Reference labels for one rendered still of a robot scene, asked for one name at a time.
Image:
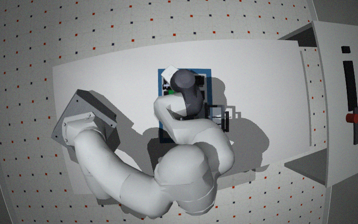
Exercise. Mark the green circuit board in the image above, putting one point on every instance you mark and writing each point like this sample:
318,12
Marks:
170,92

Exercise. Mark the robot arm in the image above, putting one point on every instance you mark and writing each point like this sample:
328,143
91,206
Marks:
186,174

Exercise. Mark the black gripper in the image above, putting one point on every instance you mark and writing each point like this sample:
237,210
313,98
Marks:
165,85

